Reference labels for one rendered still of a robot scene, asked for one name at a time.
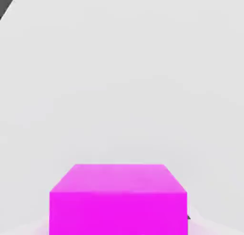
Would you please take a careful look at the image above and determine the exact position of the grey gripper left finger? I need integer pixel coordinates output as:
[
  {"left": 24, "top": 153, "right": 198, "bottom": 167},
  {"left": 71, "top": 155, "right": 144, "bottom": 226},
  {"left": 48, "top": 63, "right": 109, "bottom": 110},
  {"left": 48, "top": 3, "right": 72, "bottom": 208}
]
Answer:
[{"left": 24, "top": 215, "right": 50, "bottom": 235}]

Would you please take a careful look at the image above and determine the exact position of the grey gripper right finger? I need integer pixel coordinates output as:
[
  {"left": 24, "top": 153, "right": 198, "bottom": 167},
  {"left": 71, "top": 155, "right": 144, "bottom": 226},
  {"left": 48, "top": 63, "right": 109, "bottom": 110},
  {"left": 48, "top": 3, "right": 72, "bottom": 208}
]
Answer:
[{"left": 187, "top": 207, "right": 229, "bottom": 235}]

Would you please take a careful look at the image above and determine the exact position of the small magenta cube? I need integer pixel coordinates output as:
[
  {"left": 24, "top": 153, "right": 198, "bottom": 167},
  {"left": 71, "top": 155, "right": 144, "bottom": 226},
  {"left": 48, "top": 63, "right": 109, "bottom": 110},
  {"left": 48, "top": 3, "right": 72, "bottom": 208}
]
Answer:
[{"left": 49, "top": 164, "right": 188, "bottom": 235}]

